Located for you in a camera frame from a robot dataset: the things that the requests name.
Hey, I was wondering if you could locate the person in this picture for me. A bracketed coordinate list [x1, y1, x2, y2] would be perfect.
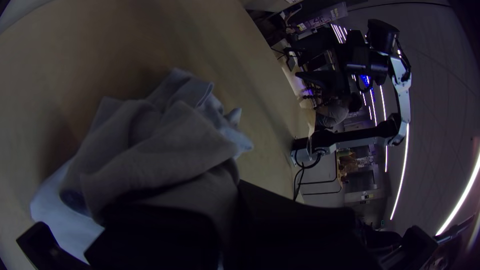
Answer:
[314, 91, 364, 130]

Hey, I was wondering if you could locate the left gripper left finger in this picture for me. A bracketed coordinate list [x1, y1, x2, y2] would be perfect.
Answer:
[84, 204, 226, 270]

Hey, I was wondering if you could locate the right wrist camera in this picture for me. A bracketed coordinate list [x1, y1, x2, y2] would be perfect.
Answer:
[365, 18, 401, 55]

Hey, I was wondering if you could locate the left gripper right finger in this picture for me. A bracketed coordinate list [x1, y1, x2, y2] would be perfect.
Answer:
[226, 179, 382, 270]

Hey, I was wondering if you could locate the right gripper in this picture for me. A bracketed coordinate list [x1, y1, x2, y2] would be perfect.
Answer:
[343, 52, 389, 86]

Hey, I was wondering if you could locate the white ceiling light strip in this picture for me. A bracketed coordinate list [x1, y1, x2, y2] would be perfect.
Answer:
[389, 122, 410, 221]
[434, 149, 480, 237]

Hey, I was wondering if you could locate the black cable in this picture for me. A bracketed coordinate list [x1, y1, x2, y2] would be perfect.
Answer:
[292, 149, 323, 202]

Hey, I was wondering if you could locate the grey t-shirt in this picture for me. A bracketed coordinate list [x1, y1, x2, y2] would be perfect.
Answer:
[29, 67, 256, 263]

